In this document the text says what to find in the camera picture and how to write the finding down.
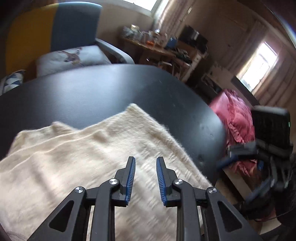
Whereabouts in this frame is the blue triangle pattern cushion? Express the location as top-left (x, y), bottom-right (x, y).
top-left (0, 69), bottom-right (26, 95)

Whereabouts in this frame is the cluttered wooden side table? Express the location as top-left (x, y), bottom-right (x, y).
top-left (120, 25), bottom-right (207, 82)

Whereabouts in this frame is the grey deer print cushion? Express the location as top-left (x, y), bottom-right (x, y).
top-left (36, 45), bottom-right (111, 77)

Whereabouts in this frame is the white knitted sweater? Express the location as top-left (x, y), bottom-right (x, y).
top-left (1, 104), bottom-right (211, 240)

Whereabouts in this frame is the multicolour sofa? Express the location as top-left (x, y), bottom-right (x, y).
top-left (4, 1), bottom-right (134, 79)

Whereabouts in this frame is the pink quilted blanket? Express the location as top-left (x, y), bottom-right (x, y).
top-left (208, 89), bottom-right (258, 174)

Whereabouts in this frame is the black office chair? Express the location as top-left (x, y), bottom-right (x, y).
top-left (217, 105), bottom-right (295, 240)

